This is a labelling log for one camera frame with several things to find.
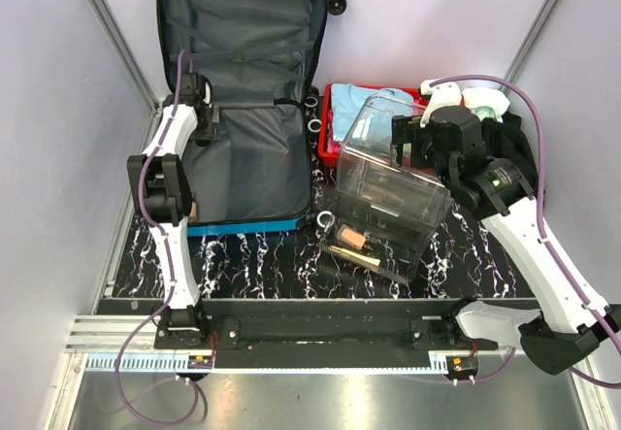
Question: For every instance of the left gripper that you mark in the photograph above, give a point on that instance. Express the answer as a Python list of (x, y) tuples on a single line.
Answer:
[(210, 133)]

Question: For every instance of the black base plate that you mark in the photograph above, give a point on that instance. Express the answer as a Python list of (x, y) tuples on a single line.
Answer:
[(339, 357)]

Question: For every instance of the red plastic bin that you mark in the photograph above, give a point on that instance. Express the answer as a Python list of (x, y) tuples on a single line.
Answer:
[(330, 160)]

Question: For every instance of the clear plastic container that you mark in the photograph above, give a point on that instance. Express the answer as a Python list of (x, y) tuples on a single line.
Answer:
[(397, 208)]

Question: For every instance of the beige foundation bottle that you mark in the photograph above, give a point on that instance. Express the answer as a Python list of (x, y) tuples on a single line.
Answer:
[(348, 237)]

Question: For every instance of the white cloth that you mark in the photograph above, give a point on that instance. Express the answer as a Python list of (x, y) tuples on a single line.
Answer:
[(486, 103)]

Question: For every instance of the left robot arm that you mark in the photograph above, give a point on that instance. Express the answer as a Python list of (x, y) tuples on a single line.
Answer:
[(162, 196)]

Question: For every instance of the blue hard-shell suitcase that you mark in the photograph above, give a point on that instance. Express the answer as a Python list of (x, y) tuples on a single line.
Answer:
[(259, 56)]

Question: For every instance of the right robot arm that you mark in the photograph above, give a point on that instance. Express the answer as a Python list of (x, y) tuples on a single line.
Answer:
[(572, 319)]

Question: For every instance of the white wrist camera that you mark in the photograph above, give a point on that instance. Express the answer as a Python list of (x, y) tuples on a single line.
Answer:
[(208, 93), (439, 94)]

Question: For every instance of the magenta cloth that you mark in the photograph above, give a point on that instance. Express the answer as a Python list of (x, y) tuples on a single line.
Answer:
[(335, 131)]

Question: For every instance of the BB cream bottle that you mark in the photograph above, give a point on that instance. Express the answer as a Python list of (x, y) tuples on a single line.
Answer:
[(192, 216)]

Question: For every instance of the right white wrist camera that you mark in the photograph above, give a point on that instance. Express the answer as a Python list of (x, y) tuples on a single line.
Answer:
[(439, 94)]

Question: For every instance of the light blue t-shirt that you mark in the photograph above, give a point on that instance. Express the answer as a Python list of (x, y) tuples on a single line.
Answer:
[(348, 99)]

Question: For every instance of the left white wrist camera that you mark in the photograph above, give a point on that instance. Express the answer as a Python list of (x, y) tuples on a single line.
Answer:
[(208, 93)]

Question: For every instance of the black cloth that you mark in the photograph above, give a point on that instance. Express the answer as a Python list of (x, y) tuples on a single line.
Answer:
[(505, 139)]

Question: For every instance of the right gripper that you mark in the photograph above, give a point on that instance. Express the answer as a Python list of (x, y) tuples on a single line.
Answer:
[(404, 128)]

